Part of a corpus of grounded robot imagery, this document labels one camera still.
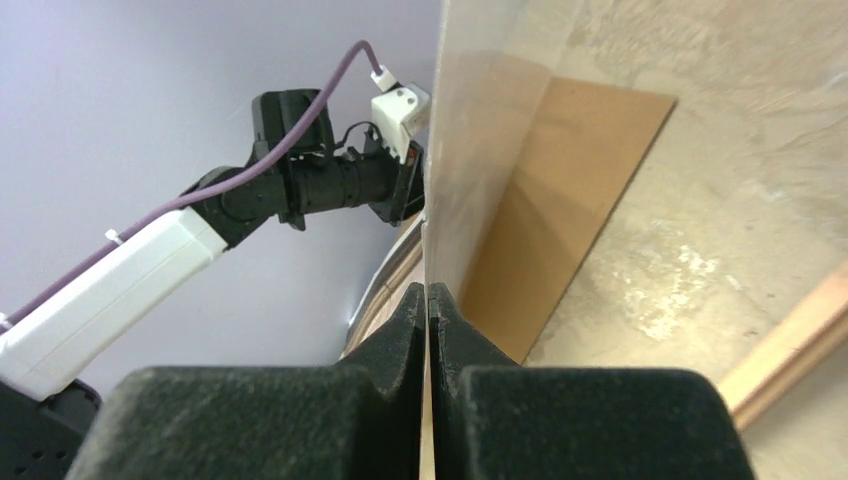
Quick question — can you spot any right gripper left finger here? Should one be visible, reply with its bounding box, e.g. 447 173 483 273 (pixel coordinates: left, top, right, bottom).
69 283 426 479

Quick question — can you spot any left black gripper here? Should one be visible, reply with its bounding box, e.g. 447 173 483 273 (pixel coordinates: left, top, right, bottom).
363 126 425 226

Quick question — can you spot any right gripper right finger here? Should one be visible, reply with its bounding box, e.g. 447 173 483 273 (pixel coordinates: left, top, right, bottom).
428 283 754 479

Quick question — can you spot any clear acrylic sheet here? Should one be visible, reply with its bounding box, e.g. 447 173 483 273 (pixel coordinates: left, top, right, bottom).
423 1 584 299

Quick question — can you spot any brown cardboard backing board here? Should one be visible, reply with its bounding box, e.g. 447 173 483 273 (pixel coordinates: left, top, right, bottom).
460 78 677 363

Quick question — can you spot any wooden picture frame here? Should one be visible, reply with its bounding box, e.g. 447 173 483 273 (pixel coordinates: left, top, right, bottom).
718 263 847 432

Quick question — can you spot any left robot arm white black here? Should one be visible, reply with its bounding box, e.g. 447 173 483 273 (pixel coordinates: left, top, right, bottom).
1 84 431 479

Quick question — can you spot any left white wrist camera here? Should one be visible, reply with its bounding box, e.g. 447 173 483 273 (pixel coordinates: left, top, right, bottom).
371 83 432 165

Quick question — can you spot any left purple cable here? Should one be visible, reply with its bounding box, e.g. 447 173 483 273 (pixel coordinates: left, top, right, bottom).
0 39 399 333

